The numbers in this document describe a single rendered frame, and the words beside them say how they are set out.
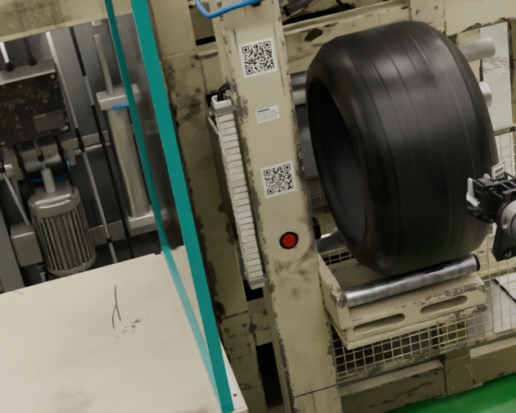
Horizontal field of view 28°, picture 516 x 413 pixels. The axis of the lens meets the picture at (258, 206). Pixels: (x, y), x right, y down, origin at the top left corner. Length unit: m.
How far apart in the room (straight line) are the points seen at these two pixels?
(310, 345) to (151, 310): 0.79
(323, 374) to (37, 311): 0.92
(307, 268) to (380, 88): 0.49
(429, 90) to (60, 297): 0.89
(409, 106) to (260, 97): 0.32
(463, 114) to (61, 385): 1.04
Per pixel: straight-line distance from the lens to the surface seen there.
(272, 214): 2.34
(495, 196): 2.01
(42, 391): 1.71
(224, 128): 2.25
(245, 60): 2.20
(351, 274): 2.72
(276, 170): 2.30
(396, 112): 2.19
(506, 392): 3.57
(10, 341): 1.87
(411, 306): 2.46
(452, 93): 2.24
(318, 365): 2.59
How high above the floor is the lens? 2.22
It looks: 27 degrees down
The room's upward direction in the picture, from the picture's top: 10 degrees counter-clockwise
